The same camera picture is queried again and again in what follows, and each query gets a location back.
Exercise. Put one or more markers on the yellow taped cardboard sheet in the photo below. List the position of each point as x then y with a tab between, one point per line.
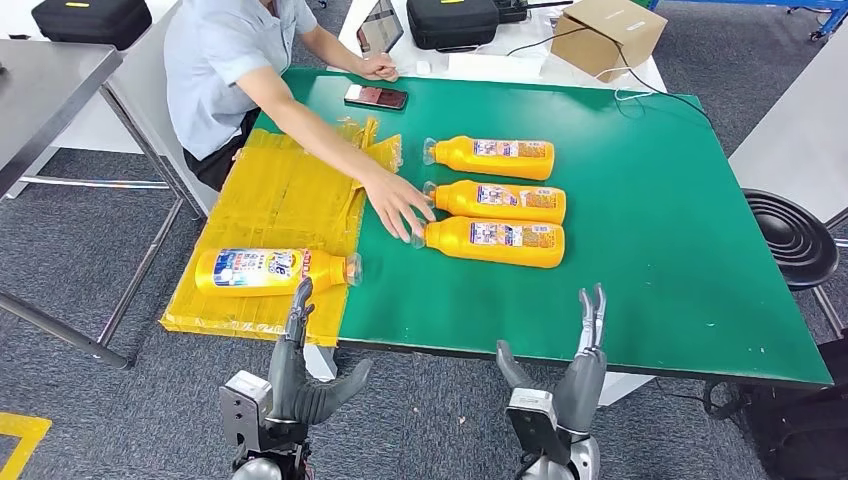
278	205

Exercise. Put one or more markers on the person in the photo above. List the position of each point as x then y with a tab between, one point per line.
212	66

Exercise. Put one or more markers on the light grey table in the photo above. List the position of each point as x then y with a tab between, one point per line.
132	86
798	132

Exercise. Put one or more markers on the white table leg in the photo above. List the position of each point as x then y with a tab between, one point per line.
626	387
321	364

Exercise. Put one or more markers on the black bag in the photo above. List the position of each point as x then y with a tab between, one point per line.
795	424

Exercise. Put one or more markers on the dark smartphone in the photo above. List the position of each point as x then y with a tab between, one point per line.
378	97

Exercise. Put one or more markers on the green table mat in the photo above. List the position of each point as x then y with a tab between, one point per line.
662	232

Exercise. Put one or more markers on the tablet computer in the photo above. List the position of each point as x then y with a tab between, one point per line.
381	30

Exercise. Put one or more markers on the black walkie talkie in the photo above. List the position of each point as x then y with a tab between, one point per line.
511	10

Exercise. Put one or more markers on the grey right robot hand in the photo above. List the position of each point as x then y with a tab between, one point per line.
580	391

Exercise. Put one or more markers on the person's left hand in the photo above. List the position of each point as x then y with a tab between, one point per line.
378	66

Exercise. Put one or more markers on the black carrying case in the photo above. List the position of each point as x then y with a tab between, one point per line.
452	23
93	23

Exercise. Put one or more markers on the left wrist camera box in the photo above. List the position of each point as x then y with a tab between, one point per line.
242	404

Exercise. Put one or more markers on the person's right forearm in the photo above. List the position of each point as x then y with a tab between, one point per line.
311	126

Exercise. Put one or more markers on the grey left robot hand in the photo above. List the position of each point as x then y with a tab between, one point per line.
291	391

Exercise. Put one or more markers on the flat white box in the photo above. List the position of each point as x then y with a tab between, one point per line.
498	66

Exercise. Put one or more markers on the blue metal frame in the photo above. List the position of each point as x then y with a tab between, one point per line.
828	20

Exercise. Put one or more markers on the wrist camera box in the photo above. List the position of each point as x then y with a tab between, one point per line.
242	404
536	420

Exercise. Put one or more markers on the brown cardboard box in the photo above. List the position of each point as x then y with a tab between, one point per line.
604	40

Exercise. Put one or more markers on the person's right hand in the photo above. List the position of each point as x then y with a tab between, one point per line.
397	202

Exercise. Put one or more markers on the person's left forearm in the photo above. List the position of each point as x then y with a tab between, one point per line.
331	53

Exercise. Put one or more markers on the orange detergent bottle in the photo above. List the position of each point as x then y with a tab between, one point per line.
265	272
464	158
457	245
464	202

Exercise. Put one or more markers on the small white charger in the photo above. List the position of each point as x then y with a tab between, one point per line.
423	67

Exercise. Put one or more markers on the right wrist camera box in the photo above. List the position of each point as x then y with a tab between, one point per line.
536	420

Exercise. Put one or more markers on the steel table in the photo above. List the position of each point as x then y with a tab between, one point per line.
40	93

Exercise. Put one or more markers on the black round stool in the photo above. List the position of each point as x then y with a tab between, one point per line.
792	240

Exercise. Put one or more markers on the white table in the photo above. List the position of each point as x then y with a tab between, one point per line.
438	61

